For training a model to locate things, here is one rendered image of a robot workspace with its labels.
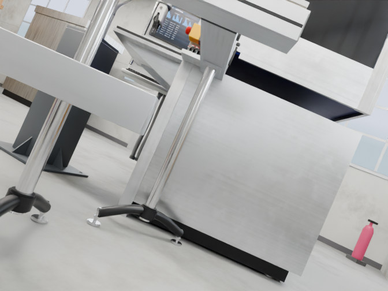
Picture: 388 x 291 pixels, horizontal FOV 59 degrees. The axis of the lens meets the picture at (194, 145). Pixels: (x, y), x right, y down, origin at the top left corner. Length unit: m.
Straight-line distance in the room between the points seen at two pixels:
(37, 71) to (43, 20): 6.10
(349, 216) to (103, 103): 4.87
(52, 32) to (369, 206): 5.91
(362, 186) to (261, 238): 3.87
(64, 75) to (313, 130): 1.26
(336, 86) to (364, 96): 0.15
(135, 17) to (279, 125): 6.24
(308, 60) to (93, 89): 1.21
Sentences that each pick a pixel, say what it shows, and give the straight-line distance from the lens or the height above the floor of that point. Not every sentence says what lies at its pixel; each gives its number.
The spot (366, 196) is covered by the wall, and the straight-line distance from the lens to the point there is 5.59.
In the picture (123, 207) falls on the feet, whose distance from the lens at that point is 1.54.
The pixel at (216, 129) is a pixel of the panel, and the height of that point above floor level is 0.60.
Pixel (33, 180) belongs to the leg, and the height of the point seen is 0.18.
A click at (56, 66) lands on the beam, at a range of 1.08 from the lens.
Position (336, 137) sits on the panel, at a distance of 1.90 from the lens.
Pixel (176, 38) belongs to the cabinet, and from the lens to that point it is 2.94.
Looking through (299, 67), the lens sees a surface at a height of 1.06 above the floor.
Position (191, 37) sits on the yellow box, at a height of 0.96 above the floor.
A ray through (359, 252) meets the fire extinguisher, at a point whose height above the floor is 0.14.
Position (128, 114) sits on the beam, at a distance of 0.99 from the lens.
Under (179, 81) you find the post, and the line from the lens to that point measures 1.81.
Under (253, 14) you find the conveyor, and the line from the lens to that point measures 1.03.
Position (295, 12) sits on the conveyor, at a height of 0.91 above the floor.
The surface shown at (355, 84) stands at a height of 1.10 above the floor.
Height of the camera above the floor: 0.45
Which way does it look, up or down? 1 degrees up
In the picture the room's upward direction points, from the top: 24 degrees clockwise
